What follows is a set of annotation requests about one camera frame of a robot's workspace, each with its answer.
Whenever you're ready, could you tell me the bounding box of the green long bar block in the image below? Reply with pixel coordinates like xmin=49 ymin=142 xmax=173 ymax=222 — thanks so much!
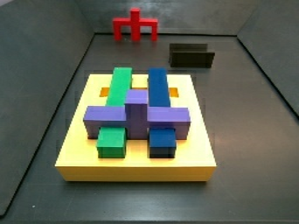
xmin=97 ymin=67 xmax=132 ymax=158

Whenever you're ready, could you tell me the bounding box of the purple three-legged block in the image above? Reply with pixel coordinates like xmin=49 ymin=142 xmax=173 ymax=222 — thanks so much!
xmin=82 ymin=89 xmax=190 ymax=140

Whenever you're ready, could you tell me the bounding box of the black angle bracket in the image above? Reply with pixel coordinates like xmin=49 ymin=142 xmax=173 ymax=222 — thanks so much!
xmin=169 ymin=43 xmax=214 ymax=68

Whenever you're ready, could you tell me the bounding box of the yellow base board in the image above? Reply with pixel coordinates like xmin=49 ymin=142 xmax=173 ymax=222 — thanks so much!
xmin=54 ymin=74 xmax=216 ymax=182

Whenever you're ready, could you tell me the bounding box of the blue long bar block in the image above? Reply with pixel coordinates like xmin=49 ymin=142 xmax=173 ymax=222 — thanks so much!
xmin=148 ymin=68 xmax=176 ymax=158

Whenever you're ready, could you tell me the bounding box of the red three-legged block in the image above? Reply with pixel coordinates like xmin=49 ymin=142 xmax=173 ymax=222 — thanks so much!
xmin=112 ymin=8 xmax=158 ymax=41

